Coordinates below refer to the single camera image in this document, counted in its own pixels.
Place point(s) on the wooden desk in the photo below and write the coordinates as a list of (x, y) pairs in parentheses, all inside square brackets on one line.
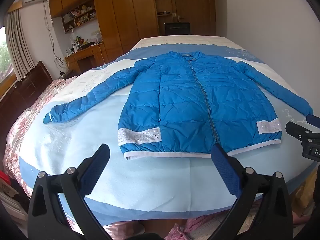
[(82, 57)]

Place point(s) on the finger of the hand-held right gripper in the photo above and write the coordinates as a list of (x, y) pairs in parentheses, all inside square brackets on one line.
[(313, 120)]

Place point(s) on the wooden door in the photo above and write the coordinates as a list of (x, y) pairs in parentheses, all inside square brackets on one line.
[(195, 5)]

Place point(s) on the bed with blue blanket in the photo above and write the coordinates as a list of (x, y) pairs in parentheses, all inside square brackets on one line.
[(87, 140)]

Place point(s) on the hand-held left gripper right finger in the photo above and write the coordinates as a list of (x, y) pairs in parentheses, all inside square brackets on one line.
[(225, 170)]

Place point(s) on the wooden wardrobe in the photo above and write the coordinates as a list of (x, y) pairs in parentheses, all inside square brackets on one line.
[(120, 17)]

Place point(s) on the pink cloth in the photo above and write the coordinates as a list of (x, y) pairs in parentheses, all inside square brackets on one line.
[(200, 228)]

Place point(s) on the window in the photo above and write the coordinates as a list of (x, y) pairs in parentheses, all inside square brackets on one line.
[(6, 55)]

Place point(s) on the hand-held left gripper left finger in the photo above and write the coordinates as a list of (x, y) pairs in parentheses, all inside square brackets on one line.
[(93, 170)]

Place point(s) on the blue puffer jacket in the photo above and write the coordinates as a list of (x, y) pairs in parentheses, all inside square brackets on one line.
[(175, 100)]

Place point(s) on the beige curtain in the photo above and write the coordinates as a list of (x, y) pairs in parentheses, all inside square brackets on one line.
[(21, 42)]

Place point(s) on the pink floral quilt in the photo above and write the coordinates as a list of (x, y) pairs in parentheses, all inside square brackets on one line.
[(22, 130)]

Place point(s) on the dark wooden headboard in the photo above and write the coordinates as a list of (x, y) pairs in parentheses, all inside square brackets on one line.
[(32, 85)]

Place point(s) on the black chair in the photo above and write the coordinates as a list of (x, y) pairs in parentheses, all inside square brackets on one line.
[(177, 28)]

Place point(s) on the red box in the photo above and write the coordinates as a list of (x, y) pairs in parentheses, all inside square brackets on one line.
[(7, 182)]

